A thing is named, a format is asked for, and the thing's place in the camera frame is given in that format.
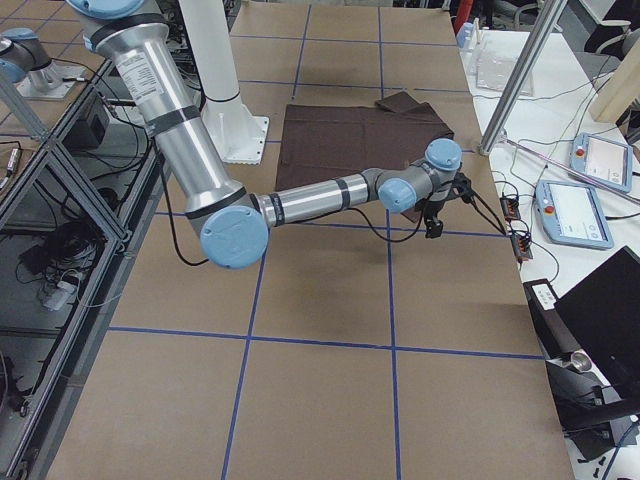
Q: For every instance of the orange connector block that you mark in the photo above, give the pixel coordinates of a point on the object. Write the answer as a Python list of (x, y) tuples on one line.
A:
[(521, 245), (510, 208)]

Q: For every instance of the black monitor on stand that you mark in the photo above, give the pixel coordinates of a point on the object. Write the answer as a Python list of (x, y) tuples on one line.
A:
[(590, 336)]

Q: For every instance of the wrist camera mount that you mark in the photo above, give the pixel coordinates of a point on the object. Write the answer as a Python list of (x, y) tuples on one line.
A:
[(460, 187)]

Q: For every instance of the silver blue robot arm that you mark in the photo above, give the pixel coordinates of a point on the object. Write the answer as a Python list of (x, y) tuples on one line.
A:
[(233, 225)]

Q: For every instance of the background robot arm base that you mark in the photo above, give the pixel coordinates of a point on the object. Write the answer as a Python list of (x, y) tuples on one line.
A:
[(26, 63)]

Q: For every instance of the lower teach pendant tablet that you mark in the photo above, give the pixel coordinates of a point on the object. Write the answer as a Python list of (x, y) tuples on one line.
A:
[(571, 215)]

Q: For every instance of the orange connector block upper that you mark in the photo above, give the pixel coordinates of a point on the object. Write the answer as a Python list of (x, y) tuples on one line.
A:
[(510, 208)]

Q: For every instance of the upper teach pendant tablet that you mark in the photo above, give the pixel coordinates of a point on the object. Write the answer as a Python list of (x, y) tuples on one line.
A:
[(606, 160)]

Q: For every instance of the aluminium frame post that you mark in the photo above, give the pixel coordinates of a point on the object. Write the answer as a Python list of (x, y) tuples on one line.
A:
[(532, 48)]

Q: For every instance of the orange connector block lower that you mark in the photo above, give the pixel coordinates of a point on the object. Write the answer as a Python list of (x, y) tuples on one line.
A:
[(521, 245)]

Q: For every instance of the brown t-shirt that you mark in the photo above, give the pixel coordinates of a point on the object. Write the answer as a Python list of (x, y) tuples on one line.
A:
[(398, 152)]

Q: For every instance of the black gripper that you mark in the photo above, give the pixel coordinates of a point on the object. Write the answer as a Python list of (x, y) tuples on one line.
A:
[(433, 214)]

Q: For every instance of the teach pendant tablet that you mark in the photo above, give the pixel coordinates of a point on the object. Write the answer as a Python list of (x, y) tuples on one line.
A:
[(571, 215), (606, 160)]

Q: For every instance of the clear plastic bag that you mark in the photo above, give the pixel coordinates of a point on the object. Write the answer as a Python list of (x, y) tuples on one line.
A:
[(493, 71)]

